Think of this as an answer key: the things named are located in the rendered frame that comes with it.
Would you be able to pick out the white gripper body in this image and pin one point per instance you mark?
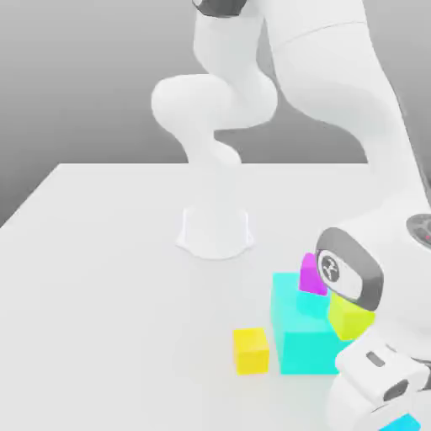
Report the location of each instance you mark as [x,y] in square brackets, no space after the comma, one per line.
[350,407]

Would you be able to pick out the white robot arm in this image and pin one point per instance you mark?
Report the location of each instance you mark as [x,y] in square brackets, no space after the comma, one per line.
[336,101]

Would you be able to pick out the small blue cube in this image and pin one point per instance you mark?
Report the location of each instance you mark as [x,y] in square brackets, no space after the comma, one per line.
[402,423]

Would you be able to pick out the small lime cube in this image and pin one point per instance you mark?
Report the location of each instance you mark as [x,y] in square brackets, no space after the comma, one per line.
[350,321]

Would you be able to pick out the small yellow cube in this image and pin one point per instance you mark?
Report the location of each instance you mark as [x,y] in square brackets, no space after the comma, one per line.
[252,352]

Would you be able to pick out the small magenta cube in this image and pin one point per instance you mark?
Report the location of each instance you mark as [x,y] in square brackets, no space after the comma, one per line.
[310,277]

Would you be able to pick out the large cyan box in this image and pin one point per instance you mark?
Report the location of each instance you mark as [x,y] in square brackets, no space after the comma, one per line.
[306,350]

